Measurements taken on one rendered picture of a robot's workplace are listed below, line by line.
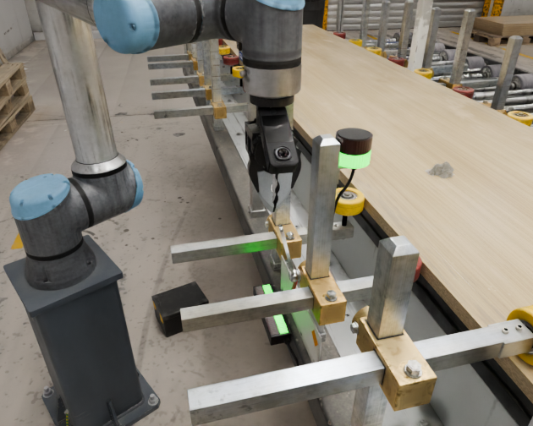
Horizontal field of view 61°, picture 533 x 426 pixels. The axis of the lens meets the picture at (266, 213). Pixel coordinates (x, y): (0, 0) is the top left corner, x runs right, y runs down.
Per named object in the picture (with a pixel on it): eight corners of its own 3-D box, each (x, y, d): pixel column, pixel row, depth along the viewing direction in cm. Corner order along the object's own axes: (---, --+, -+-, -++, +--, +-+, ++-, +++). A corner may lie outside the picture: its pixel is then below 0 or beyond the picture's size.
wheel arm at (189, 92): (152, 101, 205) (151, 92, 203) (152, 100, 208) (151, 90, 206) (246, 95, 214) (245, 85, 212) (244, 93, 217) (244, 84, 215)
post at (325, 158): (305, 353, 95) (320, 141, 70) (300, 341, 98) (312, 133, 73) (321, 351, 96) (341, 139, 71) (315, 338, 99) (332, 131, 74)
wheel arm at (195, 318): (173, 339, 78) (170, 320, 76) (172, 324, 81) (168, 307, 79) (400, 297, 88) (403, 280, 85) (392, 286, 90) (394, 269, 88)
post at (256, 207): (251, 218, 135) (248, 64, 112) (248, 210, 139) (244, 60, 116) (266, 216, 136) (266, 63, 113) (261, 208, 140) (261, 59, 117)
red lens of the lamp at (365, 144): (343, 155, 71) (343, 143, 70) (329, 141, 76) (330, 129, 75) (377, 152, 73) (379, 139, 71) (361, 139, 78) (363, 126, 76)
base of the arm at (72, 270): (38, 300, 119) (28, 270, 114) (17, 266, 132) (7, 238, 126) (107, 270, 130) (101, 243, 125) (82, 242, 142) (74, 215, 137)
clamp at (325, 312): (318, 326, 81) (320, 305, 79) (296, 280, 92) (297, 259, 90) (348, 320, 82) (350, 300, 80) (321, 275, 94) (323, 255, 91)
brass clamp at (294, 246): (278, 261, 104) (278, 243, 101) (264, 230, 115) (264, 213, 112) (304, 257, 105) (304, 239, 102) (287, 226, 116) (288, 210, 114)
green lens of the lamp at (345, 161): (341, 170, 73) (343, 157, 71) (327, 155, 78) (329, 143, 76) (376, 166, 74) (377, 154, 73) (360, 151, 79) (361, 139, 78)
